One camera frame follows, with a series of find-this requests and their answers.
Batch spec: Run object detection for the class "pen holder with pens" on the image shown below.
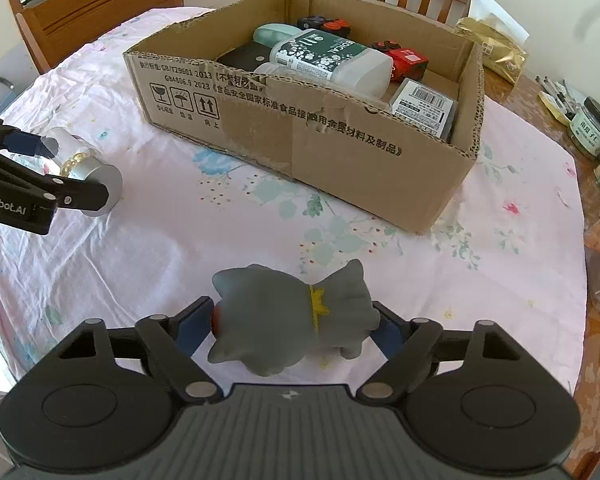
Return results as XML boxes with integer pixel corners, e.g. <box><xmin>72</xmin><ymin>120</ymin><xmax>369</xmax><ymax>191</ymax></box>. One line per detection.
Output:
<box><xmin>535</xmin><ymin>75</ymin><xmax>589</xmax><ymax>126</ymax></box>

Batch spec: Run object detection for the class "floral pink tablecloth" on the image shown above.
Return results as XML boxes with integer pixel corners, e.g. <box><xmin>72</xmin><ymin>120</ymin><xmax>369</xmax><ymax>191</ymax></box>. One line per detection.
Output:
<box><xmin>0</xmin><ymin>7</ymin><xmax>594</xmax><ymax>411</ymax></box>

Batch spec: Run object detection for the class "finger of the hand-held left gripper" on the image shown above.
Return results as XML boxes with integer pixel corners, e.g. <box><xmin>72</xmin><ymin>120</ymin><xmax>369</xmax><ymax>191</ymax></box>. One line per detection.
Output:
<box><xmin>0</xmin><ymin>147</ymin><xmax>112</xmax><ymax>214</ymax></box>
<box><xmin>0</xmin><ymin>115</ymin><xmax>60</xmax><ymax>159</ymax></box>

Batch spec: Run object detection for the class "black and red toy car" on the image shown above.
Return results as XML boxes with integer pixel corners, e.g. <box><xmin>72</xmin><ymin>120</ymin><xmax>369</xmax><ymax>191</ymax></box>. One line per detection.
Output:
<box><xmin>296</xmin><ymin>15</ymin><xmax>352</xmax><ymax>35</ymax></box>

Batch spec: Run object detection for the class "white wipes container green label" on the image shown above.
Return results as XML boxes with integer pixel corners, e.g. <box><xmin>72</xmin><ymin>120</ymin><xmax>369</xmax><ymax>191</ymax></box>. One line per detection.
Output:
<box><xmin>254</xmin><ymin>30</ymin><xmax>395</xmax><ymax>99</ymax></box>

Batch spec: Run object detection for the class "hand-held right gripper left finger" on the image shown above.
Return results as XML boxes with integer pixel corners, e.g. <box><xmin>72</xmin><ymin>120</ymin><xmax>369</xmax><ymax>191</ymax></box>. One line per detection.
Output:
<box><xmin>55</xmin><ymin>296</ymin><xmax>226</xmax><ymax>405</ymax></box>

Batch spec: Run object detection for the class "barcode label packet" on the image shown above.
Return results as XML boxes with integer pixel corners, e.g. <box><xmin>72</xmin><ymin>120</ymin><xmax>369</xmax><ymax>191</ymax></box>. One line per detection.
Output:
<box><xmin>390</xmin><ymin>77</ymin><xmax>460</xmax><ymax>142</ymax></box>

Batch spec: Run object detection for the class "glass jar dark lid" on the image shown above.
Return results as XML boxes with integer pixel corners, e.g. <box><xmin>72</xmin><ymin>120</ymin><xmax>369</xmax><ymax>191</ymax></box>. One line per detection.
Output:
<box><xmin>569</xmin><ymin>97</ymin><xmax>600</xmax><ymax>161</ymax></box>

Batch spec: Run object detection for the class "brown cardboard box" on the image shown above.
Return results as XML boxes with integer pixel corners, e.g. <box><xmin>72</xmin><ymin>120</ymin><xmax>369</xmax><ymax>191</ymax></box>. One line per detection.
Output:
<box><xmin>123</xmin><ymin>0</ymin><xmax>486</xmax><ymax>234</ymax></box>

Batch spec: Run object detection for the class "black metal hand tool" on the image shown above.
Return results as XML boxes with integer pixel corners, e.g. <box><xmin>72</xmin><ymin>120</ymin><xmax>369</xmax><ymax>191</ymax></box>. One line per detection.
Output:
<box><xmin>215</xmin><ymin>40</ymin><xmax>281</xmax><ymax>74</ymax></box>

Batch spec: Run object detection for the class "grey toy figure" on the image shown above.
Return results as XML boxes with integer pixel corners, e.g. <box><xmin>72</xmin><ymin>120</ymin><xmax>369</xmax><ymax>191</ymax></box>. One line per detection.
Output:
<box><xmin>207</xmin><ymin>259</ymin><xmax>381</xmax><ymax>377</ymax></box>

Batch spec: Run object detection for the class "clear capsule bottle silver cap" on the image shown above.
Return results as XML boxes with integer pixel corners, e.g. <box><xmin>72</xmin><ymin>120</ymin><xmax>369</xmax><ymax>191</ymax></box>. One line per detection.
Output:
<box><xmin>40</xmin><ymin>127</ymin><xmax>124</xmax><ymax>217</ymax></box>

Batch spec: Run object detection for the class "gold foil bag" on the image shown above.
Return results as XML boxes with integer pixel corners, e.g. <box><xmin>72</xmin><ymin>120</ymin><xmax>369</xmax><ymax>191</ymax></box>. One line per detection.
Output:
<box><xmin>452</xmin><ymin>15</ymin><xmax>531</xmax><ymax>85</ymax></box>

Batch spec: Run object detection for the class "pale blue round case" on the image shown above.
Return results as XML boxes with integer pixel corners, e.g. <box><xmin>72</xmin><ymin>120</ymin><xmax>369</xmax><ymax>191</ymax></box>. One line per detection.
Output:
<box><xmin>252</xmin><ymin>23</ymin><xmax>301</xmax><ymax>49</ymax></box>

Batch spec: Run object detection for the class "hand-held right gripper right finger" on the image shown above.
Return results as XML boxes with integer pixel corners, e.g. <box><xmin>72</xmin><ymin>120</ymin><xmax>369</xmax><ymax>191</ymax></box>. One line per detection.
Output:
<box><xmin>357</xmin><ymin>300</ymin><xmax>526</xmax><ymax>401</ymax></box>

